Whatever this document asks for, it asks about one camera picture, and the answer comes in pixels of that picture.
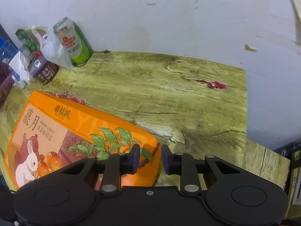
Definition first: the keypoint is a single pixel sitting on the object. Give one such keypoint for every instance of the purple lid snack can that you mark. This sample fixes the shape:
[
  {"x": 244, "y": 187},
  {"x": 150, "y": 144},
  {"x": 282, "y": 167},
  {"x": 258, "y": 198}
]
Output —
[{"x": 45, "y": 70}]

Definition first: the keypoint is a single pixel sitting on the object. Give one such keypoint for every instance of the green white beer can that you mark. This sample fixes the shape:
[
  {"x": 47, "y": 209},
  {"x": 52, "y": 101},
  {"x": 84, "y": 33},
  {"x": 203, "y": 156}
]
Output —
[{"x": 71, "y": 42}]

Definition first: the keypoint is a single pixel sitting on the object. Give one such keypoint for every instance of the black metal frame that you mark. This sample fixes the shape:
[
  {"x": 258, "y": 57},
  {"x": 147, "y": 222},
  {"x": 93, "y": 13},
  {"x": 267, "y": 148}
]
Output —
[{"x": 291, "y": 169}]

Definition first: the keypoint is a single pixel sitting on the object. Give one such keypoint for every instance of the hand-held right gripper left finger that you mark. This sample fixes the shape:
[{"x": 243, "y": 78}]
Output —
[{"x": 135, "y": 159}]

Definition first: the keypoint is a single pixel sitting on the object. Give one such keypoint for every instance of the white paper roll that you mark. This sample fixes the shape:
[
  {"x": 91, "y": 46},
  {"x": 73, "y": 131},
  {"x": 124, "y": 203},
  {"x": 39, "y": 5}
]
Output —
[{"x": 20, "y": 68}]

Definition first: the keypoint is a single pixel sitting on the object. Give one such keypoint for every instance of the clear plastic bag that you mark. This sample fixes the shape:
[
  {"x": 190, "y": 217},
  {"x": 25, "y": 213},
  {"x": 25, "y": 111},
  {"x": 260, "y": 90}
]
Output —
[{"x": 54, "y": 49}]

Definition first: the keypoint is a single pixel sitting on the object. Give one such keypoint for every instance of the blue water bottle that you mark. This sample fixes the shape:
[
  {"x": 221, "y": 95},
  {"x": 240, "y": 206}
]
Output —
[{"x": 7, "y": 49}]

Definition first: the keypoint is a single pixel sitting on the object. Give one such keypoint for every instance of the peeling tape strip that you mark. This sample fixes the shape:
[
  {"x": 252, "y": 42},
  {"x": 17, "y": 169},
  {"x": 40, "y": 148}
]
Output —
[
  {"x": 294, "y": 2},
  {"x": 250, "y": 48}
]

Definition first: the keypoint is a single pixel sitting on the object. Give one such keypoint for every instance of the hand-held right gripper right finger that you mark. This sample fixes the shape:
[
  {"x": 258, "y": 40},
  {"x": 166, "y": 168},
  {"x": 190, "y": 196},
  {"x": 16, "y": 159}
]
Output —
[{"x": 165, "y": 160}]

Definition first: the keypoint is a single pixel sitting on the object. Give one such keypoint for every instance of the green snack bag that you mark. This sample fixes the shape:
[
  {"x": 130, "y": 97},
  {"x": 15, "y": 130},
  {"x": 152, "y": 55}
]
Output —
[{"x": 27, "y": 40}]

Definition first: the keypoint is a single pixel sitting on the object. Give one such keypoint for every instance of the orange printed box lid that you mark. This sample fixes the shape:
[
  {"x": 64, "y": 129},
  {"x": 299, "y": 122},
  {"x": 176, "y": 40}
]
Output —
[{"x": 70, "y": 127}]

